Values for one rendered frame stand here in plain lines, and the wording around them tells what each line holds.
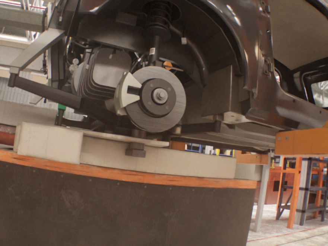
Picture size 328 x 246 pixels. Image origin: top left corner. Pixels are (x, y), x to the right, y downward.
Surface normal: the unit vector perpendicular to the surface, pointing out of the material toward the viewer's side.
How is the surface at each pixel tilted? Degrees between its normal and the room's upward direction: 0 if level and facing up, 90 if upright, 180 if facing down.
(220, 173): 90
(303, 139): 90
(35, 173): 90
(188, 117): 103
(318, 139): 90
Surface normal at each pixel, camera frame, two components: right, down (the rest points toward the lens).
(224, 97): -0.92, -0.17
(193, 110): 0.22, 0.12
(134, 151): 0.38, -0.08
